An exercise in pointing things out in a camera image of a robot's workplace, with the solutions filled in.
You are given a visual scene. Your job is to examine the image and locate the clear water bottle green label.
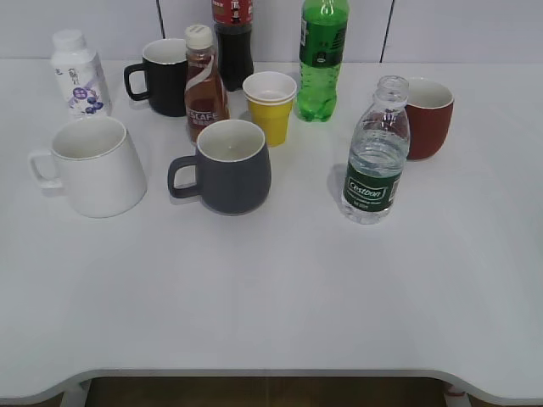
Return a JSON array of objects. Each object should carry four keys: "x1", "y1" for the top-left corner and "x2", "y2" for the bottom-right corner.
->
[{"x1": 342, "y1": 75, "x2": 411, "y2": 225}]

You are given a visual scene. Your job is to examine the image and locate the white mug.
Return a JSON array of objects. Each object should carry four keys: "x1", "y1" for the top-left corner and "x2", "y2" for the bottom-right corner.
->
[{"x1": 28, "y1": 116, "x2": 148, "y2": 218}]

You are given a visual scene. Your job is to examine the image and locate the dark grey mug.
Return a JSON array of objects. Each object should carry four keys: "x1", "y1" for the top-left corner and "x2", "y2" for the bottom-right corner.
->
[{"x1": 167, "y1": 120, "x2": 272, "y2": 215}]

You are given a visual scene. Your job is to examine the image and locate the black mug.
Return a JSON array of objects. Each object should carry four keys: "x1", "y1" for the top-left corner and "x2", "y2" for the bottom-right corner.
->
[{"x1": 124, "y1": 38, "x2": 188, "y2": 117}]

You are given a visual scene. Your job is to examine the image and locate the yellow paper cup stack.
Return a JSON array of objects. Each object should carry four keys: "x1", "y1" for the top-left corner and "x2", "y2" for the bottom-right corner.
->
[{"x1": 242, "y1": 71, "x2": 297, "y2": 147}]

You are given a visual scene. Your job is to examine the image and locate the Nescafe coffee bottle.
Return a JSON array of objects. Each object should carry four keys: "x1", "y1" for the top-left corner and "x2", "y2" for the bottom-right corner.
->
[{"x1": 184, "y1": 24, "x2": 230, "y2": 143}]

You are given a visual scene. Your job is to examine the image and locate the green soda bottle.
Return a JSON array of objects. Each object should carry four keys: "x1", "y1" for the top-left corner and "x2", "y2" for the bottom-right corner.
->
[{"x1": 297, "y1": 0, "x2": 350, "y2": 122}]

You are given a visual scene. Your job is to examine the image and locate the cola bottle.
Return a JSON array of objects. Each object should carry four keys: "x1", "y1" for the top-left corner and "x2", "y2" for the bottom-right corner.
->
[{"x1": 211, "y1": 0, "x2": 254, "y2": 92}]

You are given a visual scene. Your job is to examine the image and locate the white yogurt drink bottle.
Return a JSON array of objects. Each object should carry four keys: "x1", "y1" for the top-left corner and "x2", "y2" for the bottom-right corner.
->
[{"x1": 50, "y1": 29, "x2": 112, "y2": 118}]

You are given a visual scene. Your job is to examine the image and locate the red-white table leg fitting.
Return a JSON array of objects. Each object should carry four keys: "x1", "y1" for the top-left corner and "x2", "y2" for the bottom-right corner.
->
[{"x1": 443, "y1": 382, "x2": 472, "y2": 407}]

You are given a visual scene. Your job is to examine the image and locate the white table leg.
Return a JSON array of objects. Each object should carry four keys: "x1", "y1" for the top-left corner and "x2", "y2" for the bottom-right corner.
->
[{"x1": 60, "y1": 380, "x2": 92, "y2": 407}]

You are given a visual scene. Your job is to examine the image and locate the red handleless cup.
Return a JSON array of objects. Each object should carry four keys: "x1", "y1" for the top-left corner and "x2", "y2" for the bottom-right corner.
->
[{"x1": 406, "y1": 77, "x2": 454, "y2": 161}]

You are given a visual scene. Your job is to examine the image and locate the black wall cable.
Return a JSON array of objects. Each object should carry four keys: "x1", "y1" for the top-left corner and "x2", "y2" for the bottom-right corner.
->
[{"x1": 154, "y1": 0, "x2": 167, "y2": 41}]

